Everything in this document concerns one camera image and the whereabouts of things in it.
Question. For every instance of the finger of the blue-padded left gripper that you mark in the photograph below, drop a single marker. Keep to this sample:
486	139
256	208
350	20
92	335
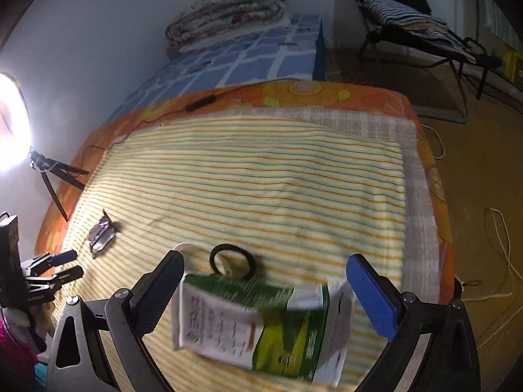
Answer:
40	264
53	283

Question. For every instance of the black folding chair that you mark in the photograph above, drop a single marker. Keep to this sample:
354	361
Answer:
486	62

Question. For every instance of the yellow striped blanket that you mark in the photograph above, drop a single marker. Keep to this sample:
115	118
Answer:
301	198

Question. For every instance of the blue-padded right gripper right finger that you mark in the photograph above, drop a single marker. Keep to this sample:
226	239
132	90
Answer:
377	295

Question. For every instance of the orange floral bedspread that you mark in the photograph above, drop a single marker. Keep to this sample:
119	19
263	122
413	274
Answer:
364	111

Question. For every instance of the blue checkered bedsheet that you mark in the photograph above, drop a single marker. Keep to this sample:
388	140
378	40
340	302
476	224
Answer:
295	51

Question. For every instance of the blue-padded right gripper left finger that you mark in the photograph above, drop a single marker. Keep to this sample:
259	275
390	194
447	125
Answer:
152	293

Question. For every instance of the ring light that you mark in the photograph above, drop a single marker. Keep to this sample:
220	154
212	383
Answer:
16	135

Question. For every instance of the pink cloth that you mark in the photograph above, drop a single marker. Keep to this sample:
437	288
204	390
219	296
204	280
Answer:
17	364

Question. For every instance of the green white cardboard box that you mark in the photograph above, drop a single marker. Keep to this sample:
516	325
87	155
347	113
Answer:
299	332

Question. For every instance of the striped cushion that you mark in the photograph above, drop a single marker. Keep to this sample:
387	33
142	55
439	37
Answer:
404	22

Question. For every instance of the purple candy bar wrapper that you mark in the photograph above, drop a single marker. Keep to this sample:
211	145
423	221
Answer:
102	234

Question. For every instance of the yellow crate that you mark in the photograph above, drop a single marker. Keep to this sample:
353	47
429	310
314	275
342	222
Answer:
512	66

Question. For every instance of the folded floral quilt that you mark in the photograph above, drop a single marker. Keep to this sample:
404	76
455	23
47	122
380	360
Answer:
208	20

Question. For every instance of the teal cloth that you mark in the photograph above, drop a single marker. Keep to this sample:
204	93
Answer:
40	377

